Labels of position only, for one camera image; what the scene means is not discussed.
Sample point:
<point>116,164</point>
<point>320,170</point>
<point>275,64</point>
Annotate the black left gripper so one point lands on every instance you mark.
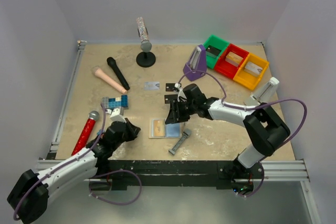
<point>133,130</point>

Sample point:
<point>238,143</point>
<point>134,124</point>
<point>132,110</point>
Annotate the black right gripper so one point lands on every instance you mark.
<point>175,115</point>

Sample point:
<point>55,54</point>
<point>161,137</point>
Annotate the black VIP card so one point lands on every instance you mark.
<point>170,87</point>
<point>169,97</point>

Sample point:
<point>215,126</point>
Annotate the beige card holder wallet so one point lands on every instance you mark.
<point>171,130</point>

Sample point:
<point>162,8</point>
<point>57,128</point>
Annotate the silver VIP card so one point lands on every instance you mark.
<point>154,85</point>

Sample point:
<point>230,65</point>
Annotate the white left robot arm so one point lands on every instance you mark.
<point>34,191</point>

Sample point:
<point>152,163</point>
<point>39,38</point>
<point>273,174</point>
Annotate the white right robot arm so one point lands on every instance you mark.
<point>266,130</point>

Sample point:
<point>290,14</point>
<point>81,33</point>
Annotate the gold card in holder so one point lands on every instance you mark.
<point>158,128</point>

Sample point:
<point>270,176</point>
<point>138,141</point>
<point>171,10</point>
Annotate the black card in green bin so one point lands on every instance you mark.
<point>212,52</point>

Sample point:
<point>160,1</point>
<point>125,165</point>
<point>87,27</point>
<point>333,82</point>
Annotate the tan card in red bin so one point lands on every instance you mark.
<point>233,59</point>

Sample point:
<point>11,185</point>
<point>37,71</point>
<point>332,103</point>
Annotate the white card in yellow bin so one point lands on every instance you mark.
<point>253,69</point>

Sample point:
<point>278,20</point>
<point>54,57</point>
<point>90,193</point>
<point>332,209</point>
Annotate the grey truss piece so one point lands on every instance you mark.
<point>186,134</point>

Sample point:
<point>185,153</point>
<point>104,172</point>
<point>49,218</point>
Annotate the light blue toy brick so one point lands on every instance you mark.
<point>121,101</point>

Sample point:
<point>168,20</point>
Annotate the red glitter microphone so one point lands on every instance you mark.
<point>93,117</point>

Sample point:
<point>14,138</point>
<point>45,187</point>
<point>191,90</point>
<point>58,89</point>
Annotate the purple metronome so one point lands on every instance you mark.
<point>196,66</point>

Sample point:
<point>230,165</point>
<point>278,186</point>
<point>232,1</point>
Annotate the black round microphone stand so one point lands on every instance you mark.
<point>146,59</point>

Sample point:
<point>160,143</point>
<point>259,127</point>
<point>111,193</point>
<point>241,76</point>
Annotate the red bin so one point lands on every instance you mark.
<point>224,67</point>

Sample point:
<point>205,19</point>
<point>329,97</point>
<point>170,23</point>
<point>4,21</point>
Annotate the pink microphone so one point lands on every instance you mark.
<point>98,72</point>

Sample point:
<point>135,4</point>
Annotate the glitter microphone on stand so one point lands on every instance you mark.
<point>146,45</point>

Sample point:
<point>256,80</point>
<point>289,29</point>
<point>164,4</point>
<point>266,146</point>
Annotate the yellow bin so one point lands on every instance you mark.
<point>247,80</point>

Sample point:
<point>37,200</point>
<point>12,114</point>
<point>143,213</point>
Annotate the black microphone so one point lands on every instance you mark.
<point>113,65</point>

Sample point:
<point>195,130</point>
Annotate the green bin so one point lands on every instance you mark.
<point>217,43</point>

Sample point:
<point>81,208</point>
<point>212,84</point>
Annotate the white grey metronome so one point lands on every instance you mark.
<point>263,94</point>

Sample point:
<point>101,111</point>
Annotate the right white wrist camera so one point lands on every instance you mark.
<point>179,91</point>

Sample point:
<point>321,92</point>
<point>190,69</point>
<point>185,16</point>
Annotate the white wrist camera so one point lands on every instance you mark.
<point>179,91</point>
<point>116,114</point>

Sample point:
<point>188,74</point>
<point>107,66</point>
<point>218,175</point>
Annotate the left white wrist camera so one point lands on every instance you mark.
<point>116,114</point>

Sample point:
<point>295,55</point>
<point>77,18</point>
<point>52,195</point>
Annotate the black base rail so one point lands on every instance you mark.
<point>218,174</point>

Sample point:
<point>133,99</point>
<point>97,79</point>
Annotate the aluminium frame rail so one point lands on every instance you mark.
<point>56,138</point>

